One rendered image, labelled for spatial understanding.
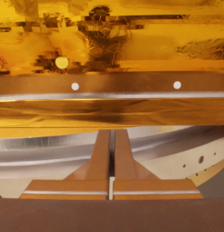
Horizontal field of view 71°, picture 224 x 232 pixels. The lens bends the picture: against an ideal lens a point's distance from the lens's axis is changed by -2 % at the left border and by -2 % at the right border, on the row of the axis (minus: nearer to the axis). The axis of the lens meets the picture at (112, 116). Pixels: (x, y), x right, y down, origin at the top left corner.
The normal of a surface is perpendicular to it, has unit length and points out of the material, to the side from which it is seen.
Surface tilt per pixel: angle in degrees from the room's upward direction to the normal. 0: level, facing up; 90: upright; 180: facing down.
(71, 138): 90
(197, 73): 97
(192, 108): 90
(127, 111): 90
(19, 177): 0
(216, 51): 128
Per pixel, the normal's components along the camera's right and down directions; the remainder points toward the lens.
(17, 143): 0.12, 0.25
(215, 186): 0.47, -0.27
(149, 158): -0.02, -0.97
